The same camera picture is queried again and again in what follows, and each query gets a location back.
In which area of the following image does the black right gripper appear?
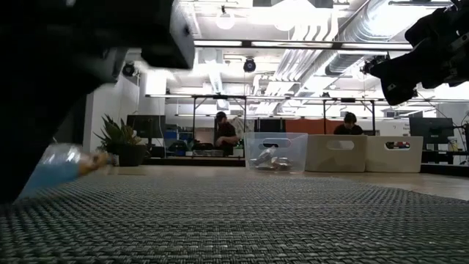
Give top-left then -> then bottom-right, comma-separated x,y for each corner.
369,0 -> 469,107

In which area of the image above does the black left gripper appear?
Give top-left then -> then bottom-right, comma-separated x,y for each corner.
0,0 -> 196,97

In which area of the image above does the blue-trimmed granola bar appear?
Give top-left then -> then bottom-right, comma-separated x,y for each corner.
16,142 -> 113,201

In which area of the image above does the black computer monitor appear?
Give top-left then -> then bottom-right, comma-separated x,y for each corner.
409,117 -> 455,145
126,114 -> 167,139

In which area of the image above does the person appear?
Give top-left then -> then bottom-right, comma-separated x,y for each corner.
214,111 -> 239,157
332,111 -> 364,136

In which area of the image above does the white plastic bin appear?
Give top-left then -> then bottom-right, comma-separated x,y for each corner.
365,135 -> 425,174

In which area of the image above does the grey plastic bin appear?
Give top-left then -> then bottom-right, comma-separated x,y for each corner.
304,133 -> 369,173

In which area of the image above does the potted succulent plant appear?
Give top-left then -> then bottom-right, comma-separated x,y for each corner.
94,114 -> 148,168

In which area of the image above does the white globe pendant lamp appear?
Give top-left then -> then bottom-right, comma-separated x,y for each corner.
215,5 -> 236,31

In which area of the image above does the clear plastic bin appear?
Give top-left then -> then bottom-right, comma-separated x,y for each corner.
243,131 -> 309,173

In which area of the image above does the grey woven placemat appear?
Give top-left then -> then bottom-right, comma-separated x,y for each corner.
0,175 -> 469,264

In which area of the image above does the black background rig frame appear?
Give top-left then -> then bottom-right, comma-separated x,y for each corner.
322,97 -> 377,136
191,94 -> 248,158

